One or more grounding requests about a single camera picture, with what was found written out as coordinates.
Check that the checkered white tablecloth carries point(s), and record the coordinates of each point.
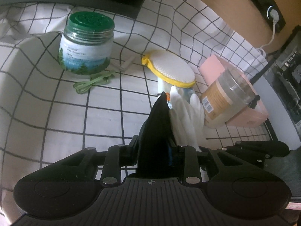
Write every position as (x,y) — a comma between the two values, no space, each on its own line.
(44,119)

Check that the clear plastic jar tan lid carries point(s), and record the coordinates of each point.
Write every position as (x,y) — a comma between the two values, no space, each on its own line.
(225,97)

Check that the pink storage box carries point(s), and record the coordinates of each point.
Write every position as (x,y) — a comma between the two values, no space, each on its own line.
(254,114)

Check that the green plastic clip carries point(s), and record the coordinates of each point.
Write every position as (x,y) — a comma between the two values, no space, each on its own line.
(93,82)

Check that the white fabric glove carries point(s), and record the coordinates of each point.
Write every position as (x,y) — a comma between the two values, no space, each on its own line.
(187,120)

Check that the green lid glass jar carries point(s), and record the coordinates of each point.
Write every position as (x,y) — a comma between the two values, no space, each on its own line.
(86,43)

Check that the beige clothespin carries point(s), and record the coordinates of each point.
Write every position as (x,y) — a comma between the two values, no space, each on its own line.
(123,66)

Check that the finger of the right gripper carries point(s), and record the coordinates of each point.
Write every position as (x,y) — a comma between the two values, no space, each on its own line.
(256,152)

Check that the blue packaged wipes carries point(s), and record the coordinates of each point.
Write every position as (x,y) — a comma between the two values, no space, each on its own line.
(163,86)

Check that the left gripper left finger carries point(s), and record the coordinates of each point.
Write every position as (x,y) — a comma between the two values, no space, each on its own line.
(116,157)

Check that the yellow rimmed white sponge pad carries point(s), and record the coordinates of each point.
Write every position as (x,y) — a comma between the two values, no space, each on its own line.
(170,68)

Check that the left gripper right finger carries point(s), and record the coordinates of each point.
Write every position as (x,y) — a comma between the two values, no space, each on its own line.
(183,164)

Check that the black insole blue underside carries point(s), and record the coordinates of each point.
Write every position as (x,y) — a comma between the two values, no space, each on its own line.
(158,157)

